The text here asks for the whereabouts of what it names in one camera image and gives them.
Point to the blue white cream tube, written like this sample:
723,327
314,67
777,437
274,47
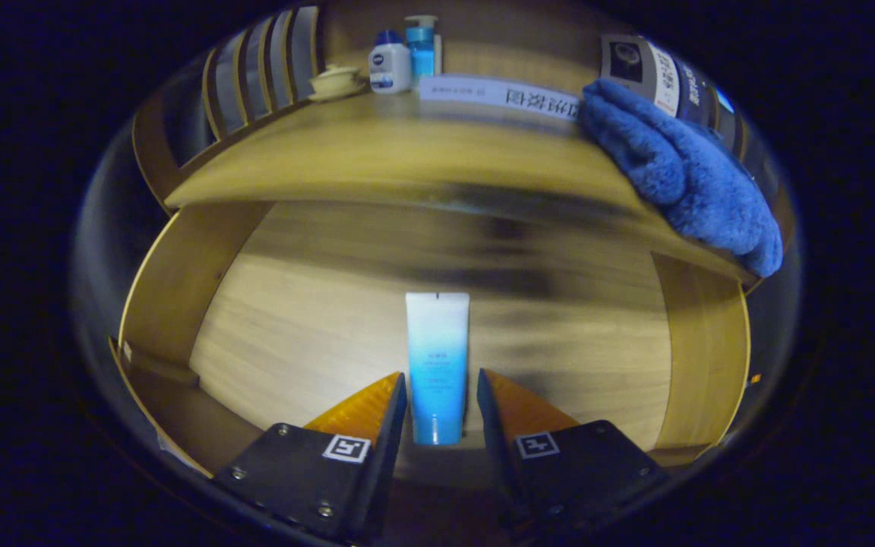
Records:
437,357

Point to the beige lidded teacup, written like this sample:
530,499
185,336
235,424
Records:
335,80

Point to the white bottle with blue cap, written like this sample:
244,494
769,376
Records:
390,68

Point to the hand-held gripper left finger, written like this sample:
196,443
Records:
380,463

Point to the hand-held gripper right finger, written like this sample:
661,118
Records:
498,456

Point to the white upright book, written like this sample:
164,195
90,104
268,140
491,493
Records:
639,68

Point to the wooden cabinet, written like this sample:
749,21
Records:
513,45

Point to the wooden drawer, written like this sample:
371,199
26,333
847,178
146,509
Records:
316,334

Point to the dark blue upright book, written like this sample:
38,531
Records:
696,87

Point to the blue towel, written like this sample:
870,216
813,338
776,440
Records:
680,167

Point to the wooden countertop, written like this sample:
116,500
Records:
377,152

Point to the blue pump bottle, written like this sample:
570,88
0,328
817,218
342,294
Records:
421,49

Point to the grey flat book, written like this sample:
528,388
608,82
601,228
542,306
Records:
483,93

